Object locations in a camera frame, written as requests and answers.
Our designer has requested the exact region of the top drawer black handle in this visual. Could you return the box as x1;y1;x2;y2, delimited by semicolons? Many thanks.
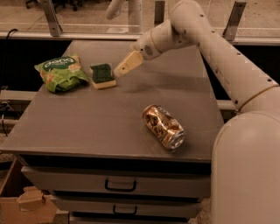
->
104;179;137;193

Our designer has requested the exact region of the drawer black handle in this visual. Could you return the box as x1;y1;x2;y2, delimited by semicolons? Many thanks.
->
104;179;137;193
112;205;138;215

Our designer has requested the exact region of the brown cardboard box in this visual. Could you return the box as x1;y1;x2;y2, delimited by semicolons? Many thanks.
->
0;159;57;224

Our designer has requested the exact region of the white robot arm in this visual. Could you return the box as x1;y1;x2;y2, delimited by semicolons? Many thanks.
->
114;0;280;224

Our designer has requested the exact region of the crushed gold soda can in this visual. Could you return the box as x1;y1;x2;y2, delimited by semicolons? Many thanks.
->
143;105;186;151

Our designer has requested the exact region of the metal bracket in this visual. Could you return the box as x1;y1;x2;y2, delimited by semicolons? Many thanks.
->
154;0;165;25
41;0;62;37
222;0;247;41

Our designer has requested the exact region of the green rice chip bag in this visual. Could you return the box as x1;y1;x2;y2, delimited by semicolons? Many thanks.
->
34;54;88;93

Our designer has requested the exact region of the middle metal bracket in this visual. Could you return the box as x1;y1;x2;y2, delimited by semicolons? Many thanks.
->
154;0;165;25

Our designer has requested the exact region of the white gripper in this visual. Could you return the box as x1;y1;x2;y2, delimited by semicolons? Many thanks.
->
114;31;161;77

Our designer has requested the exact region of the black office chair base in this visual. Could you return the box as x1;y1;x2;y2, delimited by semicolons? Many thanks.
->
25;0;84;11

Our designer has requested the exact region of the right metal bracket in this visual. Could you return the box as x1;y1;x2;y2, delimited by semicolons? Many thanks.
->
222;0;247;41

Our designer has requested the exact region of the black cable at left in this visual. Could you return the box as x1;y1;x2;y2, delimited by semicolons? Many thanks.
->
0;28;20;137

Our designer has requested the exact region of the left metal bracket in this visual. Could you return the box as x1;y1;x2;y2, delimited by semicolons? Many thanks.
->
41;0;62;37

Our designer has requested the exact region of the green and yellow sponge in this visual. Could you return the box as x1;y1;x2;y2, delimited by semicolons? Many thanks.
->
90;64;116;89

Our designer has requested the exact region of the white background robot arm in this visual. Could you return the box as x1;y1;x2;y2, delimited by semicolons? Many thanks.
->
106;0;163;60

